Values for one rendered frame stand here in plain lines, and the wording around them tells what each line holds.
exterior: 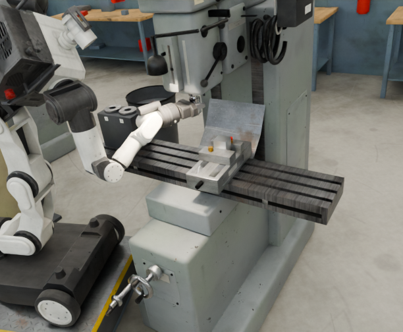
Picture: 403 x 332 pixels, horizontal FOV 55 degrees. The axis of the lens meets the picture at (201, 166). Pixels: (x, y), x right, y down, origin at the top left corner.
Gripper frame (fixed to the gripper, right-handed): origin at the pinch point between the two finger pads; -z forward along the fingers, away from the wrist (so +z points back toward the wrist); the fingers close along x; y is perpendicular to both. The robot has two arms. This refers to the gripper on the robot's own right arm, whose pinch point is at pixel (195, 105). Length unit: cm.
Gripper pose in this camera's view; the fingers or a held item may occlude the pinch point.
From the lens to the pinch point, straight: 170.4
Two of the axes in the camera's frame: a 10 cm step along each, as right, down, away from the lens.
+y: 0.9, 8.6, 5.0
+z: -8.0, 3.7, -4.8
